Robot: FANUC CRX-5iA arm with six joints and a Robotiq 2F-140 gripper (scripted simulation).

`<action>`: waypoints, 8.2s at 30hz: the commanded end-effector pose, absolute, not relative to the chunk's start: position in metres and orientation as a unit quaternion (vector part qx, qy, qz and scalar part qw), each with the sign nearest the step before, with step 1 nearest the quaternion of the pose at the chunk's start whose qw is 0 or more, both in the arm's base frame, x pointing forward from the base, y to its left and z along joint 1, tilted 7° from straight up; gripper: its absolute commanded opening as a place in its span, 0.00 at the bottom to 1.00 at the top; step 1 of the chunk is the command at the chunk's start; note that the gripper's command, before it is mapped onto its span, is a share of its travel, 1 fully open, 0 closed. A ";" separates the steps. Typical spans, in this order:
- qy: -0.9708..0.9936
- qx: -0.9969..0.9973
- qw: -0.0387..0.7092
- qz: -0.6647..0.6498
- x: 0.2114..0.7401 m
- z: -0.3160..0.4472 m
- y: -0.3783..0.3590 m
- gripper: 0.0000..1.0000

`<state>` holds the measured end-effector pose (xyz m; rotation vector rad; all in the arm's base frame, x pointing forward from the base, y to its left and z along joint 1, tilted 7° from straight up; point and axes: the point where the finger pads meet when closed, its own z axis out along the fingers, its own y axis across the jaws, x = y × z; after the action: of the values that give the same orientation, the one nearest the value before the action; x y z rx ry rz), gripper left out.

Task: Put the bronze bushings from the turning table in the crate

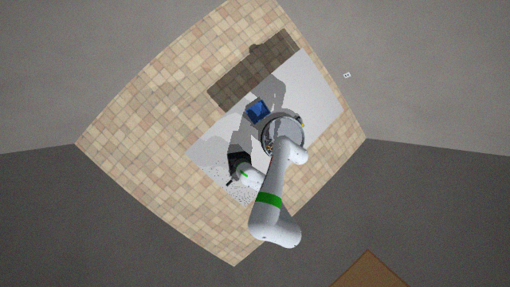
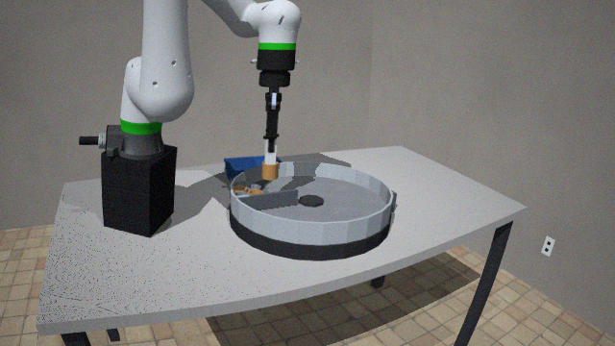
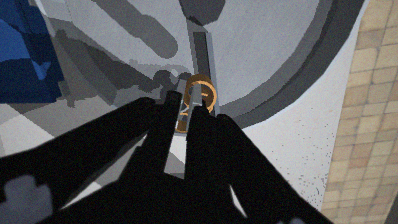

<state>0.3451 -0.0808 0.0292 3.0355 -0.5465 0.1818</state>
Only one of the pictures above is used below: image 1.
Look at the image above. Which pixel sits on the blue crate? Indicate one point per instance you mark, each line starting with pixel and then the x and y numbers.
pixel 257 112

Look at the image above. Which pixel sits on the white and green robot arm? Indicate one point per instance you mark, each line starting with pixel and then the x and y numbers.
pixel 264 221

